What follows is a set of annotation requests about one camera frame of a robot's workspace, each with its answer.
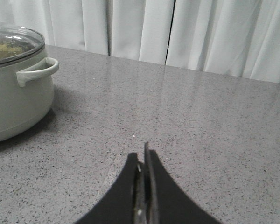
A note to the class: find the white pleated curtain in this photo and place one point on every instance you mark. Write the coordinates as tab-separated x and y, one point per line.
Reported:
240	38

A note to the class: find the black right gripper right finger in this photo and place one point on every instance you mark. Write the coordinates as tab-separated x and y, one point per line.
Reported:
166	201

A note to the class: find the pale green electric cooking pot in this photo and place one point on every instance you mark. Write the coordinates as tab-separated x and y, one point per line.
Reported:
26	92

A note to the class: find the glass pot lid steel rim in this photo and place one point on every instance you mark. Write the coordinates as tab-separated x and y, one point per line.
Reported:
17	43

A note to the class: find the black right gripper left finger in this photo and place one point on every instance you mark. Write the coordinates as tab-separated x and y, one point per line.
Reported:
117	205

